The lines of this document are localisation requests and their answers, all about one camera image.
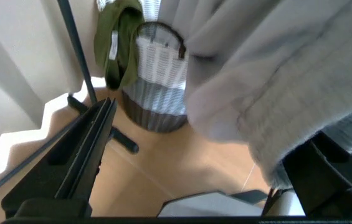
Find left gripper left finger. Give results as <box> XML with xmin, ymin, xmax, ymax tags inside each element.
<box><xmin>1</xmin><ymin>97</ymin><xmax>118</xmax><ymax>218</ymax></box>

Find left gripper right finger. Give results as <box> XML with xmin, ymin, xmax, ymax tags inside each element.
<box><xmin>283</xmin><ymin>132</ymin><xmax>352</xmax><ymax>217</ymax></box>

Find pale grey shorts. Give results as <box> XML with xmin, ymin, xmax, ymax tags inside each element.
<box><xmin>158</xmin><ymin>0</ymin><xmax>352</xmax><ymax>189</ymax></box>

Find white laundry basket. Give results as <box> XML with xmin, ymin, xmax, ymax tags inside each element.
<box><xmin>121</xmin><ymin>0</ymin><xmax>189</xmax><ymax>134</ymax></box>

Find black clothes rack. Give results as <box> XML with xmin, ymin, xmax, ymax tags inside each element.
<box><xmin>0</xmin><ymin>0</ymin><xmax>140</xmax><ymax>208</ymax></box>

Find beige curtain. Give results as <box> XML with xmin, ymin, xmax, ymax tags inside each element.
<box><xmin>0</xmin><ymin>0</ymin><xmax>108</xmax><ymax>167</ymax></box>

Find green garment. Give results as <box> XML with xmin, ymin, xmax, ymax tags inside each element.
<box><xmin>93</xmin><ymin>0</ymin><xmax>146</xmax><ymax>91</ymax></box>

